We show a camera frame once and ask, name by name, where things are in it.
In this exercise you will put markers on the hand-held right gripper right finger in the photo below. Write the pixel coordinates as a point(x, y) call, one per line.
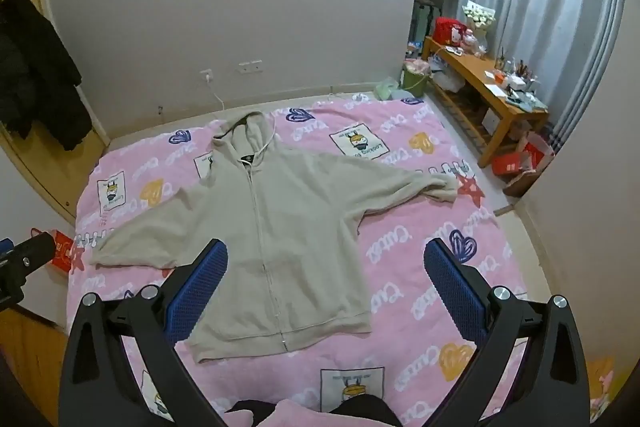
point(452, 287)

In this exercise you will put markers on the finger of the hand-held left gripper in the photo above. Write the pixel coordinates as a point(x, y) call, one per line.
point(30, 252)

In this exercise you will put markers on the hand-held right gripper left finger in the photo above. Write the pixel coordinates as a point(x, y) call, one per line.
point(200, 287)

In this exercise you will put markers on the beige zip hoodie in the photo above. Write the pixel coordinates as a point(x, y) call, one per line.
point(300, 232)

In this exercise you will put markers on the red paper packet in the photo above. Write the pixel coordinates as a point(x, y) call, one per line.
point(62, 254)

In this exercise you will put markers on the pink printed blanket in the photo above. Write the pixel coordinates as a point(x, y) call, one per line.
point(425, 307)

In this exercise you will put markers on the wooden door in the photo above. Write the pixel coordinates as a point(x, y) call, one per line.
point(50, 167)

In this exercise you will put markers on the red flat box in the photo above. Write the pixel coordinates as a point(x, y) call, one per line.
point(507, 164)

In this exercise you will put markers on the open cardboard box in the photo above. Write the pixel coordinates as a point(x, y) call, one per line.
point(537, 157)

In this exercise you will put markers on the black hanging jacket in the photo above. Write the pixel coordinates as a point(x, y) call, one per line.
point(40, 82)

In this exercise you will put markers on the light green cloth bundle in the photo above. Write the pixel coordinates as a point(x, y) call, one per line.
point(386, 88)

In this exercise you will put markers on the green bin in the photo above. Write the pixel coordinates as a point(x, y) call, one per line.
point(415, 79)

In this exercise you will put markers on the wooden bench table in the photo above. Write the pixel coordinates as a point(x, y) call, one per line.
point(475, 67)

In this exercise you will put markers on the brush holder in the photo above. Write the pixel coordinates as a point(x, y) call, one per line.
point(525, 74)

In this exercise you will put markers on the white flower bouquet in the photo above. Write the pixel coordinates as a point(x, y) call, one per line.
point(478, 14)

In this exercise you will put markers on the blue-grey striped curtain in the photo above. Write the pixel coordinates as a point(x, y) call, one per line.
point(550, 7)

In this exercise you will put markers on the white double wall outlet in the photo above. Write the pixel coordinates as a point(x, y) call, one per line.
point(250, 66)

